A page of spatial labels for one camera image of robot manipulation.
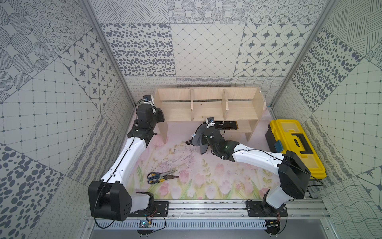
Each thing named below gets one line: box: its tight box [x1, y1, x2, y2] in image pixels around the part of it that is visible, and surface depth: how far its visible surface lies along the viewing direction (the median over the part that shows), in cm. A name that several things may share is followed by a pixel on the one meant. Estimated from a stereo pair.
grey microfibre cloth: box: [191, 123, 210, 155], surface depth 85 cm
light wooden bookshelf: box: [155, 86, 267, 143], surface depth 85 cm
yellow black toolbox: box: [265, 119, 327, 180], surface depth 83 cm
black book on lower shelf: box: [214, 120, 239, 131], surface depth 92 cm
